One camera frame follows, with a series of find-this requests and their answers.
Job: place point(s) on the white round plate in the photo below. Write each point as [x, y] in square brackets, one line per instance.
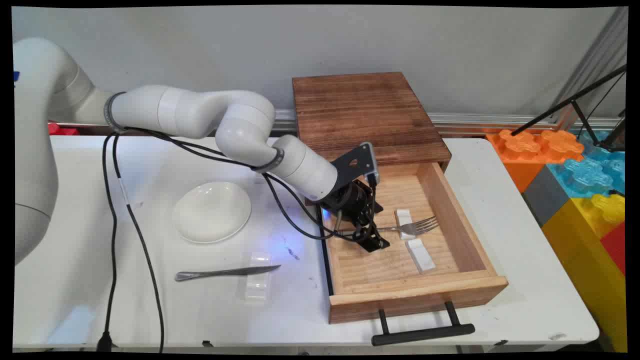
[212, 212]

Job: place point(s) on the yellow big toy block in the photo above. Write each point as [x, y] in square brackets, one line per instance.
[580, 260]

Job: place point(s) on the silver metal fork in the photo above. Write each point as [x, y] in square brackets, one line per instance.
[412, 227]

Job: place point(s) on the orange big toy block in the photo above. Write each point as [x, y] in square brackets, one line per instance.
[525, 150]

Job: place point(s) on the silver metal knife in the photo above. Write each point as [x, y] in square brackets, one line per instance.
[225, 273]

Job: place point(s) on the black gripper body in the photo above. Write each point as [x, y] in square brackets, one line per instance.
[350, 200]

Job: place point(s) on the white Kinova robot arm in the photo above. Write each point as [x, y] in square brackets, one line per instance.
[190, 110]

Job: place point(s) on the light wooden drawer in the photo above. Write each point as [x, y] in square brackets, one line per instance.
[400, 295]

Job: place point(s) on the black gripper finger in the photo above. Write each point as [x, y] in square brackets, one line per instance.
[364, 237]
[382, 243]

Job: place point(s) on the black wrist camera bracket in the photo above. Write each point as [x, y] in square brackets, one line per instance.
[356, 162]

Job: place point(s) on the black tripod stand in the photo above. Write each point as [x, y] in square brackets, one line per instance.
[570, 102]

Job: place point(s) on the aluminium wall rail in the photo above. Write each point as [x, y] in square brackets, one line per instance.
[500, 121]

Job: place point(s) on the red big toy block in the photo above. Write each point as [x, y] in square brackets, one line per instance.
[616, 247]
[62, 131]

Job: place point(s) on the blue big toy block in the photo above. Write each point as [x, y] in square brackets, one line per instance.
[585, 175]

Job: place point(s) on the grey big toy block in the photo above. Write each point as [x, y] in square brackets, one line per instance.
[547, 197]

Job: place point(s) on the dark wooden cabinet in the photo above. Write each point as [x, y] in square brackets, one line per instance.
[365, 115]

